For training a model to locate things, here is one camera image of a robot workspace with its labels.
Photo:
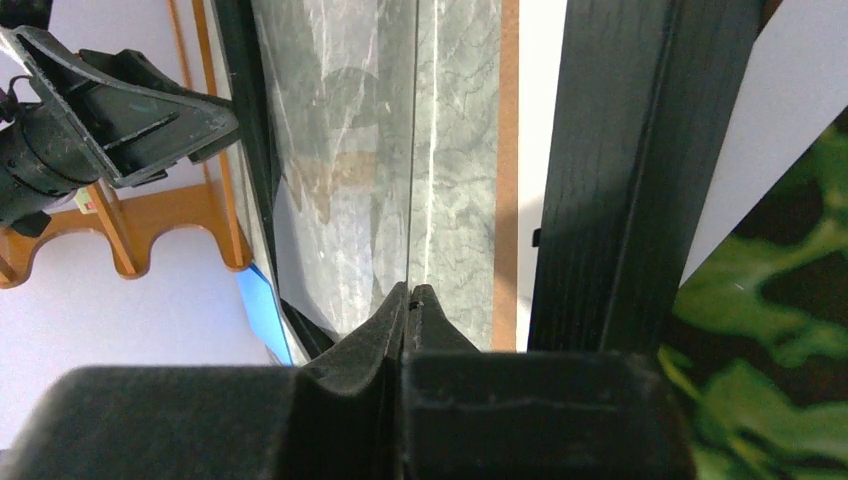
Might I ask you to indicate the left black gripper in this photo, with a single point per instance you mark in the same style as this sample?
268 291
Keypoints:
114 117

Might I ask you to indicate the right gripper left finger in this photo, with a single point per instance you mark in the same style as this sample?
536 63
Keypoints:
329 418

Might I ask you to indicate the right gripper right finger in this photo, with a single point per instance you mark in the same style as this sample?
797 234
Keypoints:
468 414

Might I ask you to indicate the clear glass pane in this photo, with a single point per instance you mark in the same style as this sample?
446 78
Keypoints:
340 77

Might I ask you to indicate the black picture frame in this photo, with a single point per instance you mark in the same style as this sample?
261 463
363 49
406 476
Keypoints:
454 155

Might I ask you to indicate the white red small box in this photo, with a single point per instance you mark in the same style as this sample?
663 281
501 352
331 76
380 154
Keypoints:
84 201

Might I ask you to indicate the brown backing board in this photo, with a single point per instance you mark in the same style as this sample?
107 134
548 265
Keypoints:
505 291

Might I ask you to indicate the orange wooden rack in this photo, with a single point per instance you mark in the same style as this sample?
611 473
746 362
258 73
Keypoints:
131 219

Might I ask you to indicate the blue paper sheet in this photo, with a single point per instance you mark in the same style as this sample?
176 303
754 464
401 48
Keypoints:
263 316

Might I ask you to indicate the white mat board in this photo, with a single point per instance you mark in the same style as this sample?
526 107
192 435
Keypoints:
748 119

